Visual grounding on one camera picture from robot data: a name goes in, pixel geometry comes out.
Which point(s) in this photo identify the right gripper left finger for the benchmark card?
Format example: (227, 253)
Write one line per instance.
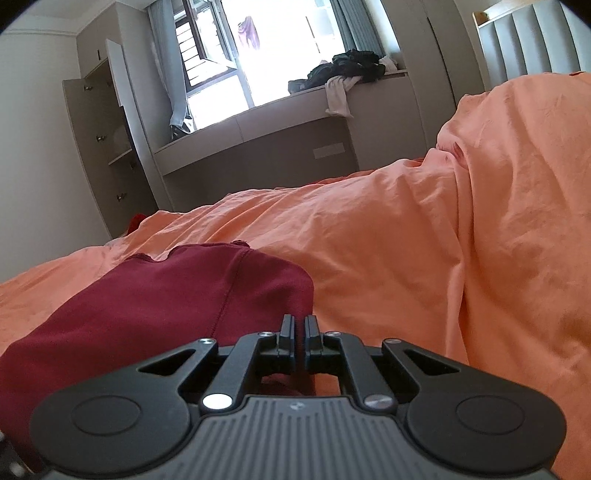
(254, 356)

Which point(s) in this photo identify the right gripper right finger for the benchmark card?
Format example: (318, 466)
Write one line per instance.
(347, 358)

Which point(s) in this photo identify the dark red garment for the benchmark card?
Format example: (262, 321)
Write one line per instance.
(143, 308)

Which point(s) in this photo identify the dark clothes pile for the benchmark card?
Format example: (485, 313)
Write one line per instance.
(352, 63)

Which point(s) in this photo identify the orange duvet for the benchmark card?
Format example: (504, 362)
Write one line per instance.
(479, 251)

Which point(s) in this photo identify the red object behind bed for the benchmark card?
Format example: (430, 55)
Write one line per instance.
(135, 222)

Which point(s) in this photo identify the beige window seat cabinet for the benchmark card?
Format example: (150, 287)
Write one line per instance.
(293, 142)

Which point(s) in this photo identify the open beige wardrobe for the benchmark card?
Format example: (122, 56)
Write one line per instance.
(110, 141)

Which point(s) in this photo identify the white hanging cloth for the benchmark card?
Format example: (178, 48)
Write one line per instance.
(337, 89)

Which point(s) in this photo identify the window with open sash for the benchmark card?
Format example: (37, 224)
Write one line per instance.
(224, 77)

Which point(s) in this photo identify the right blue-grey curtain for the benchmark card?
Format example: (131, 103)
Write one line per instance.
(356, 27)

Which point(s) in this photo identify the blue-grey curtain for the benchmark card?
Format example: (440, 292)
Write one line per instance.
(161, 17)
(356, 27)

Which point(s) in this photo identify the tall beige closet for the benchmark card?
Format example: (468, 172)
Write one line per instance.
(441, 54)

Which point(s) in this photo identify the purple garment outside window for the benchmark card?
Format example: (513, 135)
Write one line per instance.
(248, 34)

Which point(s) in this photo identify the left blue-grey curtain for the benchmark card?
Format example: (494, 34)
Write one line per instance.
(161, 17)

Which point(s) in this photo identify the grey padded headboard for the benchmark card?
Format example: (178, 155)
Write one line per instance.
(532, 37)

